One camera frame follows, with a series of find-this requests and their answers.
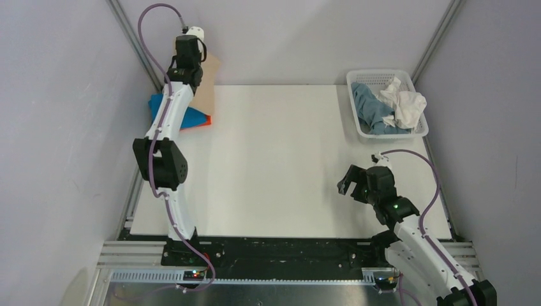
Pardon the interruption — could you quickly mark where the beige t shirt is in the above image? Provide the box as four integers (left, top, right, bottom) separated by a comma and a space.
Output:
189, 53, 221, 116

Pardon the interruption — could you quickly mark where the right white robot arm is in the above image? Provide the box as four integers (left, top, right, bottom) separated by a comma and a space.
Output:
337, 165, 498, 305

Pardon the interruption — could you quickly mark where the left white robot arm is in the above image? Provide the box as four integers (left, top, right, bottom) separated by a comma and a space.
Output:
133, 34, 207, 240

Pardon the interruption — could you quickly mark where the grey blue t shirt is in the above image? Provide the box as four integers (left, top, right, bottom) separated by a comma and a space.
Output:
351, 82, 411, 135

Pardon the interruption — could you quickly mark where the folded blue t shirt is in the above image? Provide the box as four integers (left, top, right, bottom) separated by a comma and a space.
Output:
147, 94, 212, 130

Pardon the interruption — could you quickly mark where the folded orange t shirt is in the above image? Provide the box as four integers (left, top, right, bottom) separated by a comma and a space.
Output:
182, 114, 212, 129

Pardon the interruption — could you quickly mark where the white plastic basket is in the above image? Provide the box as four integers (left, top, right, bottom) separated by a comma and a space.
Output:
346, 69, 429, 142

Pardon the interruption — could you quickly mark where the white t shirt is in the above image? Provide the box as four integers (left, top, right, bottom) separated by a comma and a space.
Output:
376, 77, 427, 131

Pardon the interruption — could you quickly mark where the right controller board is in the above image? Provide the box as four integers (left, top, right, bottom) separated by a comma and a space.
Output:
374, 277, 397, 292

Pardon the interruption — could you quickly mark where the controller board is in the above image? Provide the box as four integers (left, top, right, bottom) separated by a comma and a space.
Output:
374, 277, 397, 292
182, 270, 206, 282

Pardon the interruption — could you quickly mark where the left controller board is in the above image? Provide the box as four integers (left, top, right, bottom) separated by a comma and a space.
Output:
182, 270, 206, 282

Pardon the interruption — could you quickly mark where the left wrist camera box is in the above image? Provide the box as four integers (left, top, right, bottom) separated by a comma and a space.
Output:
183, 26, 205, 41

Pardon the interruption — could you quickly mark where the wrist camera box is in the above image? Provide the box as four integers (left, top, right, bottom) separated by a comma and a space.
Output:
183, 26, 205, 41
371, 152, 392, 170

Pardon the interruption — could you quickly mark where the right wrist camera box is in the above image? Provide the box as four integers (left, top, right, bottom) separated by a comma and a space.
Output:
371, 152, 392, 170

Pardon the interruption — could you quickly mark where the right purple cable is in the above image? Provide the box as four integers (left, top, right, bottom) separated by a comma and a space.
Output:
380, 149, 478, 306

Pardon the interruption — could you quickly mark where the left corner aluminium post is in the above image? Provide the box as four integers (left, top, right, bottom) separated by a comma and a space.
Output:
105, 0, 163, 92

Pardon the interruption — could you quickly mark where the corner aluminium post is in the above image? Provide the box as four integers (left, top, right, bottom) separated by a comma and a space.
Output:
105, 0, 163, 92
411, 0, 466, 85

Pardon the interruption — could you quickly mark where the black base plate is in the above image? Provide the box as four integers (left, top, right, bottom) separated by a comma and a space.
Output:
118, 228, 398, 281

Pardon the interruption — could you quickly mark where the right corner aluminium post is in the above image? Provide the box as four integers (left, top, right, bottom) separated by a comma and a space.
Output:
411, 0, 466, 85

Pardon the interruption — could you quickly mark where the aluminium frame rail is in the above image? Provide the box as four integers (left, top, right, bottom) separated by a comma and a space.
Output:
98, 241, 484, 286

